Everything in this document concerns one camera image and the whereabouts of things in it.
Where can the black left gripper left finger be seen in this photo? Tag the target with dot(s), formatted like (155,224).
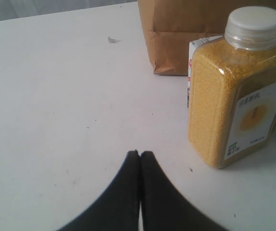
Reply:
(117,208)

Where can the brown paper shopping bag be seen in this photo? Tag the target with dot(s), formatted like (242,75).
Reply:
(170,25)

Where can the white carton with blue print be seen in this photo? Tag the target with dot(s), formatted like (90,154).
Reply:
(193,45)

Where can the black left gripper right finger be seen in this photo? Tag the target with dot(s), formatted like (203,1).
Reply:
(163,207)

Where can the millet bottle with white cap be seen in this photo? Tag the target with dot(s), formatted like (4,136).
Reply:
(232,108)

